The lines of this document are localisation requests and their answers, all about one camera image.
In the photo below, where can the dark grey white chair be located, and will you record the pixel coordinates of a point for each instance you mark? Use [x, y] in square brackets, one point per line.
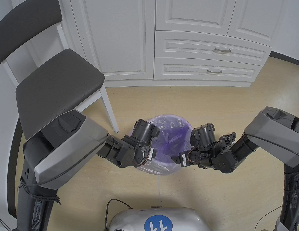
[55, 80]

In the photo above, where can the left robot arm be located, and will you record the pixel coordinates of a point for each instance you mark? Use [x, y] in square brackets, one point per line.
[72, 148]

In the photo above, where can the white wardrobe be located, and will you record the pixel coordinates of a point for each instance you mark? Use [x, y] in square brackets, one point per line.
[192, 8]

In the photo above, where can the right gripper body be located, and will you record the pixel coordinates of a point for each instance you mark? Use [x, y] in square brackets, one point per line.
[182, 159]

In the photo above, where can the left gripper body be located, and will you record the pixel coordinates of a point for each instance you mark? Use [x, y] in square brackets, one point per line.
[151, 153]

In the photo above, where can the purple plastic bag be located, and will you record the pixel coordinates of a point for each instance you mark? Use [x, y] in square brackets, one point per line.
[171, 133]

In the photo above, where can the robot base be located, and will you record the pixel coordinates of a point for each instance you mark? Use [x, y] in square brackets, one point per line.
[159, 220]

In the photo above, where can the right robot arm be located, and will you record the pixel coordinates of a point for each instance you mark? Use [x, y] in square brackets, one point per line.
[272, 133]

